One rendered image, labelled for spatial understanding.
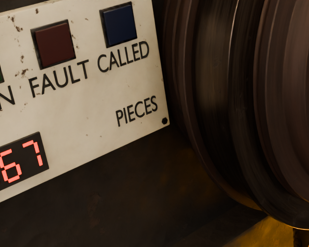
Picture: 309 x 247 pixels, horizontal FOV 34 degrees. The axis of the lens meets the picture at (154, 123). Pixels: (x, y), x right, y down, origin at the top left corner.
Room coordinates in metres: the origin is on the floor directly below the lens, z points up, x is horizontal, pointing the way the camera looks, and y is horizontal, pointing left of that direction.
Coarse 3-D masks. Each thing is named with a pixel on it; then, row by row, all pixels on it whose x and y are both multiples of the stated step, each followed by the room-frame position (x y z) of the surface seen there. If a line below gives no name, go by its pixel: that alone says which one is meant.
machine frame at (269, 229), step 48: (0, 0) 0.50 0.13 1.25; (144, 144) 0.58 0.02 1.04; (48, 192) 0.50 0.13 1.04; (96, 192) 0.53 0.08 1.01; (144, 192) 0.57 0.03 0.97; (192, 192) 0.62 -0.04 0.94; (0, 240) 0.47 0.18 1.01; (48, 240) 0.49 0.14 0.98; (96, 240) 0.53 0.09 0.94; (144, 240) 0.56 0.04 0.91; (192, 240) 0.59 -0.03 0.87; (240, 240) 0.59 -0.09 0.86; (288, 240) 0.65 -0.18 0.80
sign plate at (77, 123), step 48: (48, 0) 0.53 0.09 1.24; (96, 0) 0.54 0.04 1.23; (144, 0) 0.57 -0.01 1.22; (0, 48) 0.48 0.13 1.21; (96, 48) 0.53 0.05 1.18; (144, 48) 0.57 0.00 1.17; (0, 96) 0.47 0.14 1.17; (48, 96) 0.50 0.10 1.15; (96, 96) 0.53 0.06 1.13; (144, 96) 0.56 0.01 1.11; (0, 144) 0.46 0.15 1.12; (48, 144) 0.49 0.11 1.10; (96, 144) 0.52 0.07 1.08; (0, 192) 0.45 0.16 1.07
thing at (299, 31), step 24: (264, 0) 0.49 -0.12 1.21; (288, 0) 0.48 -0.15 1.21; (264, 24) 0.48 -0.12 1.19; (288, 24) 0.48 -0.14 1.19; (264, 48) 0.47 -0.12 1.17; (288, 48) 0.48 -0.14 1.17; (264, 72) 0.47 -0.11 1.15; (288, 72) 0.47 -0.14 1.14; (264, 96) 0.46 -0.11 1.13; (288, 96) 0.47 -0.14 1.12; (264, 120) 0.47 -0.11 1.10; (288, 120) 0.48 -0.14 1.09; (264, 144) 0.48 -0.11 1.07; (288, 144) 0.48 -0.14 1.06; (288, 168) 0.48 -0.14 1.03
